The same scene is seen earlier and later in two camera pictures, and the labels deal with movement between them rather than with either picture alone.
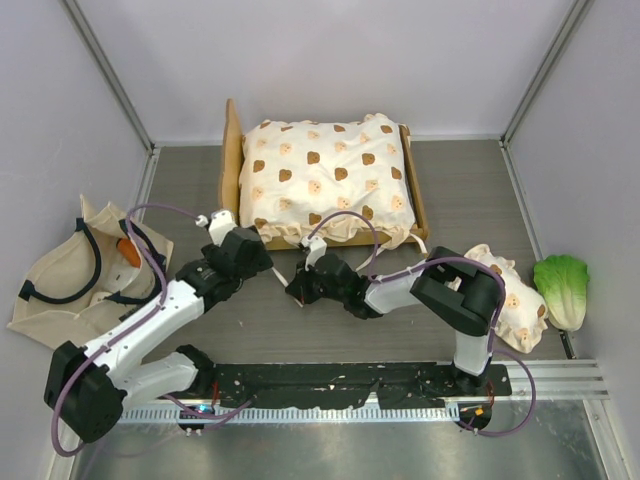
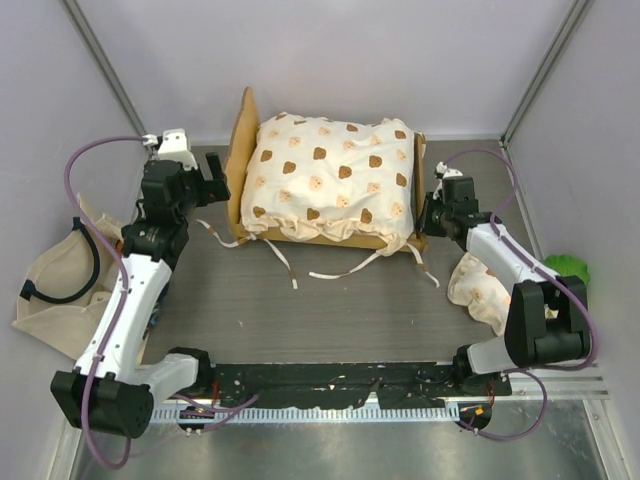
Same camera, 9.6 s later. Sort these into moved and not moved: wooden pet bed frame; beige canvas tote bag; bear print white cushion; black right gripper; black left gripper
Moved: black left gripper; black right gripper; wooden pet bed frame
Not moved: beige canvas tote bag; bear print white cushion
